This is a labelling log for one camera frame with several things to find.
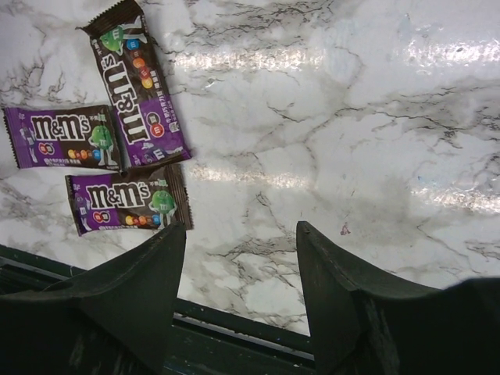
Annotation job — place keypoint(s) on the purple m&m's bag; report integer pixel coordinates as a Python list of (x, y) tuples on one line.
[(81, 137), (148, 197), (146, 122)]

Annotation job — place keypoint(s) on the black mounting base plate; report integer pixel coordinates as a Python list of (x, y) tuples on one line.
[(206, 340)]

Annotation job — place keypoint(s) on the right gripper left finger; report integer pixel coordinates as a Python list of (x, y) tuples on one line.
[(113, 319)]

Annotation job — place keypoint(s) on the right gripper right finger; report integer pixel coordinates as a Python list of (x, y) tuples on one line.
[(364, 320)]

